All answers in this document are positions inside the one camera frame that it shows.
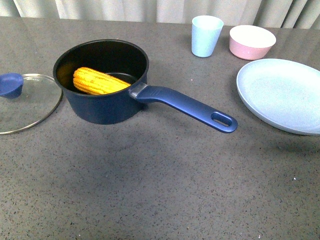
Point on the glass lid blue knob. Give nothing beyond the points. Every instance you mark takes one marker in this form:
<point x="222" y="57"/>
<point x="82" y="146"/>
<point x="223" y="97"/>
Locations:
<point x="39" y="97"/>

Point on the yellow corn cob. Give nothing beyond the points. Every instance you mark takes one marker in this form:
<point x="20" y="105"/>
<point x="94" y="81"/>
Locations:
<point x="93" y="82"/>

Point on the pink bowl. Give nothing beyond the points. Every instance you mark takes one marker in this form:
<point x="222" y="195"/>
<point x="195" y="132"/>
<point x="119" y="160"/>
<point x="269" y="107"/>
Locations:
<point x="249" y="42"/>

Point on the light blue plate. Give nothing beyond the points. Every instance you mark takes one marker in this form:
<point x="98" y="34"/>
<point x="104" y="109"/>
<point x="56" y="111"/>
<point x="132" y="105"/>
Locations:
<point x="282" y="93"/>

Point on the light blue cup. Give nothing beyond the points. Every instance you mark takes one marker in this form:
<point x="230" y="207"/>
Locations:
<point x="205" y="33"/>

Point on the blue saucepan with handle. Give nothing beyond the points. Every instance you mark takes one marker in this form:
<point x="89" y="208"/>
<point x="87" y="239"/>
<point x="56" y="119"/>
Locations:
<point x="128" y="62"/>

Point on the white curtain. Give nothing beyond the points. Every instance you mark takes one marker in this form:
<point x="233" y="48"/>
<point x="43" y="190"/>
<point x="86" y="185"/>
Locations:
<point x="299" y="14"/>

